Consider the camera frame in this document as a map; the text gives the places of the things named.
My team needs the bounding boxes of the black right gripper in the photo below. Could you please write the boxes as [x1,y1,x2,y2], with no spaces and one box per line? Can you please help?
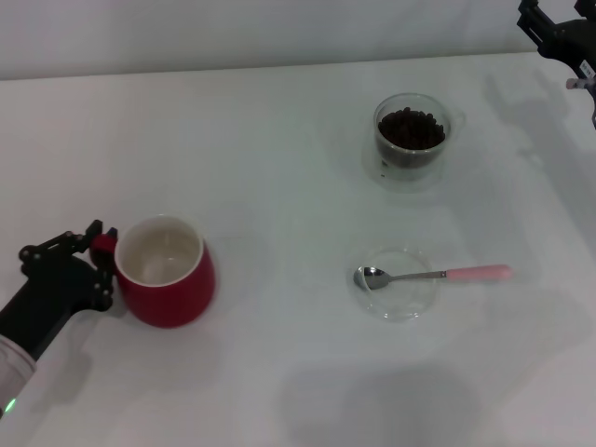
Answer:
[517,0,596,102]

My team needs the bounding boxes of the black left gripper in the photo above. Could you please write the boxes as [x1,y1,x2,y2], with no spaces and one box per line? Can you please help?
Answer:
[0,218,118,362]

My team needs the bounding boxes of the red ceramic mug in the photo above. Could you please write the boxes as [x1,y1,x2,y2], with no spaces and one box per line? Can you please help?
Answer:
[88,213,217,329]

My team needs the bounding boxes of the pink handled metal spoon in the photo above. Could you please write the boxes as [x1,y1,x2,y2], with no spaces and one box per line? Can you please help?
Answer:
[352,264,513,290]

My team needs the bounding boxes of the dark coffee beans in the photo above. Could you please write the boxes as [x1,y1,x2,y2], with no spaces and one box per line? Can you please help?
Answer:
[376,106,446,153]

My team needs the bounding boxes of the clear glass cup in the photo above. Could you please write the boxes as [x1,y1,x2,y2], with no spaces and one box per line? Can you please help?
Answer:
[373,92,467,169]

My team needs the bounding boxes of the clear glass saucer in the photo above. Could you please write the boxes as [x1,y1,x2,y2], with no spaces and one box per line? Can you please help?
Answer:
[349,245,441,322]

